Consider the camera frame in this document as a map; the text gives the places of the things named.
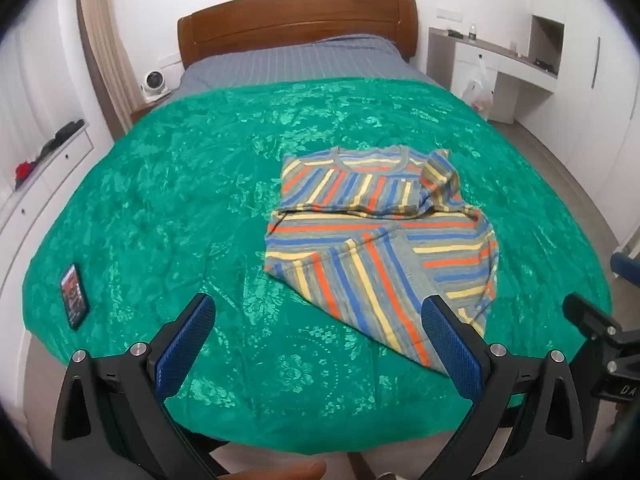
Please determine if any white built-in desk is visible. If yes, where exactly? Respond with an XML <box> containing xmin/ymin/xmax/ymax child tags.
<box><xmin>426</xmin><ymin>27</ymin><xmax>558</xmax><ymax>126</ymax></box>

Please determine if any wooden nightstand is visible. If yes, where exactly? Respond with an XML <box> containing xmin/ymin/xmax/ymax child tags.
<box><xmin>130</xmin><ymin>91</ymin><xmax>173</xmax><ymax>123</ymax></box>

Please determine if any person's left hand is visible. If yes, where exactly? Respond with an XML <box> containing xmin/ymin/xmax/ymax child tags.
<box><xmin>225</xmin><ymin>461</ymin><xmax>327</xmax><ymax>480</ymax></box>

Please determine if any striped knit sweater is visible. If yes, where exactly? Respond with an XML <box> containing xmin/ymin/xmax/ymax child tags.
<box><xmin>263</xmin><ymin>145</ymin><xmax>501</xmax><ymax>368</ymax></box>

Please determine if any wooden bed headboard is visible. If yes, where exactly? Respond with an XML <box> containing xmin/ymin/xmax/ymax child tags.
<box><xmin>177</xmin><ymin>0</ymin><xmax>418</xmax><ymax>71</ymax></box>

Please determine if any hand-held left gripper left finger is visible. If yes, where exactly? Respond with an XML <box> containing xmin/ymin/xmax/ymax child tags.
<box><xmin>51</xmin><ymin>293</ymin><xmax>231</xmax><ymax>480</ymax></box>

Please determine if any black smartphone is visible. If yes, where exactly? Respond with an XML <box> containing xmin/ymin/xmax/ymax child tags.
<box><xmin>60</xmin><ymin>263</ymin><xmax>91</xmax><ymax>331</ymax></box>

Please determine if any beige curtain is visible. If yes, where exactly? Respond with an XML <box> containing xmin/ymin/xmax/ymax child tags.
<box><xmin>75</xmin><ymin>0</ymin><xmax>143</xmax><ymax>141</ymax></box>

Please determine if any white wardrobe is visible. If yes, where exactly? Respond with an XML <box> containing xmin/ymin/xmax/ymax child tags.
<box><xmin>515</xmin><ymin>0</ymin><xmax>640</xmax><ymax>253</ymax></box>

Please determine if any white desk fan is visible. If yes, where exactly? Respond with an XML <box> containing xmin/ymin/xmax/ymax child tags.
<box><xmin>141</xmin><ymin>70</ymin><xmax>171</xmax><ymax>102</ymax></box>

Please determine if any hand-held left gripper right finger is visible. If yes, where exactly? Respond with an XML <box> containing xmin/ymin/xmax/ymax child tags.
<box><xmin>420</xmin><ymin>295</ymin><xmax>587</xmax><ymax>480</ymax></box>

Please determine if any black clothes pile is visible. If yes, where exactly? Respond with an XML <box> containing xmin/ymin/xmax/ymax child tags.
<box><xmin>37</xmin><ymin>119</ymin><xmax>86</xmax><ymax>158</ymax></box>

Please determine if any white drawer cabinet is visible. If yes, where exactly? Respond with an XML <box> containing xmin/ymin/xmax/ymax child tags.
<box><xmin>0</xmin><ymin>120</ymin><xmax>96</xmax><ymax>311</ymax></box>

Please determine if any green patterned blanket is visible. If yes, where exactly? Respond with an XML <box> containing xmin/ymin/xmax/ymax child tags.
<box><xmin>22</xmin><ymin>77</ymin><xmax>613</xmax><ymax>456</ymax></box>

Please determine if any white plastic bag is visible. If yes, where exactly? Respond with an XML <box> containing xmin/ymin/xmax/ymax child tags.
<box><xmin>461</xmin><ymin>57</ymin><xmax>496</xmax><ymax>121</ymax></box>

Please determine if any grey bed sheet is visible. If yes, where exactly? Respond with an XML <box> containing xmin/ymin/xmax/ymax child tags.
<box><xmin>175</xmin><ymin>34</ymin><xmax>441</xmax><ymax>101</ymax></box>

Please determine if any red cloth item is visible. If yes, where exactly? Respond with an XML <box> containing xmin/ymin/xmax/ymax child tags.
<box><xmin>14</xmin><ymin>160</ymin><xmax>36</xmax><ymax>189</ymax></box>

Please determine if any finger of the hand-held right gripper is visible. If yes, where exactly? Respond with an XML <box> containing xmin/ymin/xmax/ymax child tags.
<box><xmin>610</xmin><ymin>252</ymin><xmax>640</xmax><ymax>282</ymax></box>
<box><xmin>562</xmin><ymin>292</ymin><xmax>640</xmax><ymax>348</ymax></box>

